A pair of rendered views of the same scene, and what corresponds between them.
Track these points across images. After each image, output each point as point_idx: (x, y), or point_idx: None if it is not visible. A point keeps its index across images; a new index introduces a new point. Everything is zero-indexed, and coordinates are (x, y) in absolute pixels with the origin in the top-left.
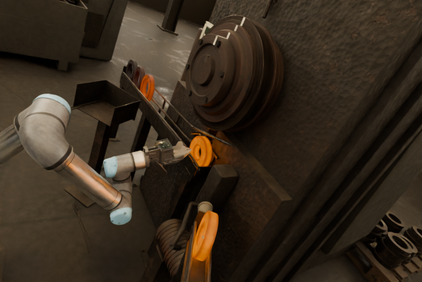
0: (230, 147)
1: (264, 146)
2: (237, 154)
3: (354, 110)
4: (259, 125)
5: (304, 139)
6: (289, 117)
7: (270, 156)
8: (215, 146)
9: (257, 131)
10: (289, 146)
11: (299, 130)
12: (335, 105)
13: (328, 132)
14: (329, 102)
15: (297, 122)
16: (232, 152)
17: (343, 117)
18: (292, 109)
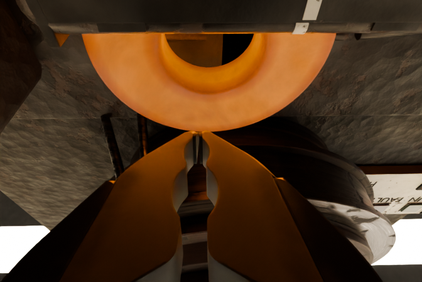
0: (113, 105)
1: (65, 126)
2: (70, 109)
3: (27, 212)
4: (125, 146)
5: (26, 174)
6: (83, 181)
7: (31, 121)
8: (191, 59)
9: (117, 136)
10: (29, 156)
11: (48, 177)
12: (48, 209)
13: (16, 192)
14: (58, 209)
15: (64, 182)
16: (90, 98)
17: (25, 206)
18: (90, 188)
